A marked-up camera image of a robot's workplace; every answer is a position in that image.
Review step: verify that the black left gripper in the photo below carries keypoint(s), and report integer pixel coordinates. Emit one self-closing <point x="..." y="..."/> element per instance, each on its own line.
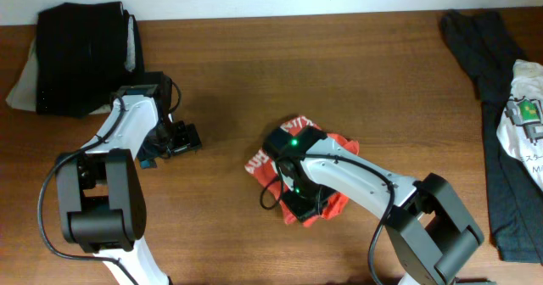
<point x="189" y="137"/>

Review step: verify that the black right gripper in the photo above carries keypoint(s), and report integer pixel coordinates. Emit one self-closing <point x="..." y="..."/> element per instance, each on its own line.
<point x="299" y="208"/>

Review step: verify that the orange red t-shirt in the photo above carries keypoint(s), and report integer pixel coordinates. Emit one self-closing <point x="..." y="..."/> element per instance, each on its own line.
<point x="271" y="164"/>

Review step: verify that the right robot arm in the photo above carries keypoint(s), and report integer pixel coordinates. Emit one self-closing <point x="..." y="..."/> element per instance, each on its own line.
<point x="432" y="232"/>

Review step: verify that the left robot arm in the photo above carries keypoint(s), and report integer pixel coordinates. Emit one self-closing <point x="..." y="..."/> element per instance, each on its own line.
<point x="101" y="203"/>

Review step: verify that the folded black garment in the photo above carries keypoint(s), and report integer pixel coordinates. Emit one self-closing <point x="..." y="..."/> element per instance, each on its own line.
<point x="80" y="60"/>

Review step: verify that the folded grey garment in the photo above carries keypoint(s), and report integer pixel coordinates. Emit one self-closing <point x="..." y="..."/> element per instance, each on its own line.
<point x="21" y="94"/>

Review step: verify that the white printed t-shirt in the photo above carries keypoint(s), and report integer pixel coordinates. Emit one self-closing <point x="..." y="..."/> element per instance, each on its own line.
<point x="520" y="129"/>

